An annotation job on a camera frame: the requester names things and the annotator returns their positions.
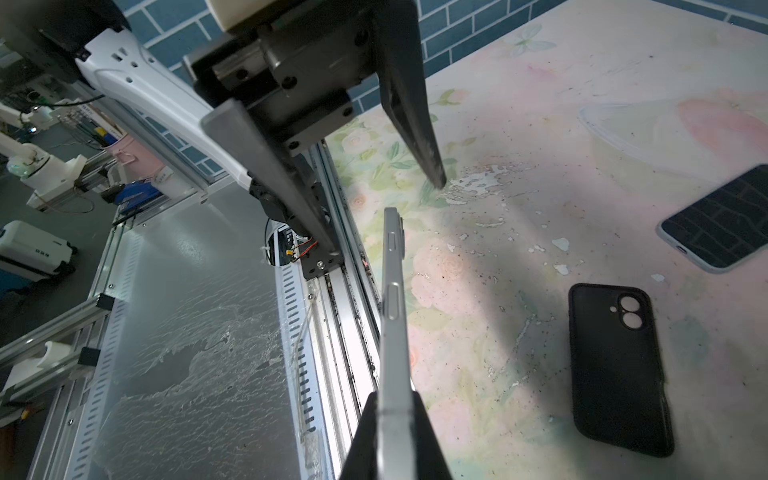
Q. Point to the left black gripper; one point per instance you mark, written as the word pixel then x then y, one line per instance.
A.
pixel 278 81

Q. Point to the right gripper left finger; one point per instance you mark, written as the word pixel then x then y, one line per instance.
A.
pixel 360 462

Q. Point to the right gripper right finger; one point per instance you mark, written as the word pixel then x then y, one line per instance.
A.
pixel 430 461

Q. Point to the white phone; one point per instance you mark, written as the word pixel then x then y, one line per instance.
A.
pixel 395 445

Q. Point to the black phone case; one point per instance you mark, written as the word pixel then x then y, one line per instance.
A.
pixel 617 375

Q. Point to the black phone screen up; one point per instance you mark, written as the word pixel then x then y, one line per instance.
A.
pixel 724 228

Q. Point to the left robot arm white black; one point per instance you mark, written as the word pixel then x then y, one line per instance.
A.
pixel 91 42

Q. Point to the white slotted cable duct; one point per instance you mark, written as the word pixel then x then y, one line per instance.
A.
pixel 296 305

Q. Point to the aluminium front rail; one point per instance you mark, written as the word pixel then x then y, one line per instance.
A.
pixel 344 323

